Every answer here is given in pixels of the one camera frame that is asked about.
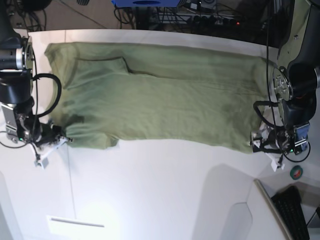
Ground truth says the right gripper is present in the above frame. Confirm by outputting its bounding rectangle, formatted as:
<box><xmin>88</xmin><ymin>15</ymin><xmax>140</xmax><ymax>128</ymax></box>
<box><xmin>30</xmin><ymin>121</ymin><xmax>73</xmax><ymax>160</ymax></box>

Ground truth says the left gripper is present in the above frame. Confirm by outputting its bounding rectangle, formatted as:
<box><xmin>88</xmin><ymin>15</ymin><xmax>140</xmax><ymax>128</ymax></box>
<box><xmin>249</xmin><ymin>124</ymin><xmax>285</xmax><ymax>163</ymax></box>

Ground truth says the green t-shirt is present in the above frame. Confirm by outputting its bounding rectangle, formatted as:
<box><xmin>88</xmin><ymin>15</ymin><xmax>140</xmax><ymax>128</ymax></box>
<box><xmin>45</xmin><ymin>42</ymin><xmax>274</xmax><ymax>153</ymax></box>

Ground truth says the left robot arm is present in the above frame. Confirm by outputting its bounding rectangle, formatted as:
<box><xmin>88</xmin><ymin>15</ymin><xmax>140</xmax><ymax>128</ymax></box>
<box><xmin>250</xmin><ymin>0</ymin><xmax>320</xmax><ymax>169</ymax></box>

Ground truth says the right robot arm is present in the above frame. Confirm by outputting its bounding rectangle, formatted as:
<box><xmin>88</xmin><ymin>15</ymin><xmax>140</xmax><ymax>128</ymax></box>
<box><xmin>0</xmin><ymin>1</ymin><xmax>73</xmax><ymax>163</ymax></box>

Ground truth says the green tape roll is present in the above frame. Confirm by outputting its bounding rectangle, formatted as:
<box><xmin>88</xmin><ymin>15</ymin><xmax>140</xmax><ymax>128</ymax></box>
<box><xmin>289</xmin><ymin>165</ymin><xmax>304</xmax><ymax>181</ymax></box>

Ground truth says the grey laptop edge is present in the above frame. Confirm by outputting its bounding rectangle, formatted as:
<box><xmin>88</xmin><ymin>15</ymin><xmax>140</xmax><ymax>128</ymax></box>
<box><xmin>254</xmin><ymin>179</ymin><xmax>293</xmax><ymax>240</ymax></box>

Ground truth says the black keyboard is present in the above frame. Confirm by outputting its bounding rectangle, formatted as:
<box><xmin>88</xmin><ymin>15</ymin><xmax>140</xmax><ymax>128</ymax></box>
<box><xmin>271</xmin><ymin>185</ymin><xmax>310</xmax><ymax>240</ymax></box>

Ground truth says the white table slot plate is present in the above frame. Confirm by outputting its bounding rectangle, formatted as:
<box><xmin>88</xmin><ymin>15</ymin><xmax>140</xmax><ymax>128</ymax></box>
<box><xmin>47</xmin><ymin>215</ymin><xmax>109</xmax><ymax>240</ymax></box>

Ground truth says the black power strip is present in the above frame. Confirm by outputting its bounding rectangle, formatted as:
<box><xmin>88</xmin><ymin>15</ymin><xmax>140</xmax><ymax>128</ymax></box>
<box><xmin>192</xmin><ymin>15</ymin><xmax>242</xmax><ymax>27</ymax></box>

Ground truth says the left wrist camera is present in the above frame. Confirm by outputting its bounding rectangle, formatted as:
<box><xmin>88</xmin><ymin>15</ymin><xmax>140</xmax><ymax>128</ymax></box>
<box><xmin>270</xmin><ymin>159</ymin><xmax>285</xmax><ymax>172</ymax></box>

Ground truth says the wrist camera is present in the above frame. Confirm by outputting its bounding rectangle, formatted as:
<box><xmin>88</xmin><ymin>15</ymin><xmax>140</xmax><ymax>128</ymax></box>
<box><xmin>34</xmin><ymin>157</ymin><xmax>49</xmax><ymax>170</ymax></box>
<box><xmin>270</xmin><ymin>159</ymin><xmax>285</xmax><ymax>172</ymax></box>

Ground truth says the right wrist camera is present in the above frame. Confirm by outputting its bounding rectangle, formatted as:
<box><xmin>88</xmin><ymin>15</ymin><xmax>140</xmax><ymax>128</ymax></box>
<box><xmin>34</xmin><ymin>157</ymin><xmax>49</xmax><ymax>170</ymax></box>

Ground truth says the black floor cables left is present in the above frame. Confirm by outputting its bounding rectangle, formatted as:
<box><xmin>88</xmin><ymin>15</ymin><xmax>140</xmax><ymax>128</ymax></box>
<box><xmin>7</xmin><ymin>0</ymin><xmax>55</xmax><ymax>33</ymax></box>

